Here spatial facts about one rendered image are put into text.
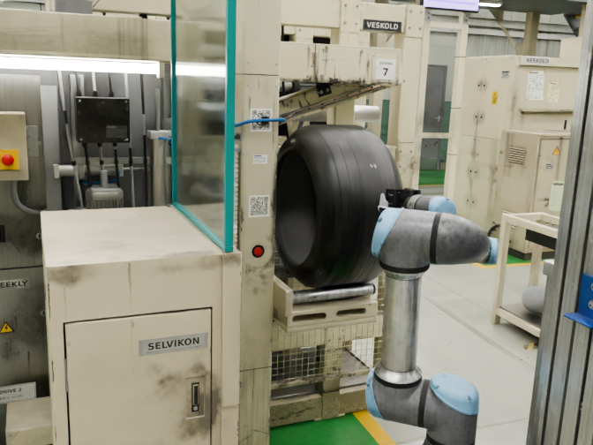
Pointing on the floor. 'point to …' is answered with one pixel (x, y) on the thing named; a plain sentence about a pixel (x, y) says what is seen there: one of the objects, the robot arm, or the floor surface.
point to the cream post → (258, 385)
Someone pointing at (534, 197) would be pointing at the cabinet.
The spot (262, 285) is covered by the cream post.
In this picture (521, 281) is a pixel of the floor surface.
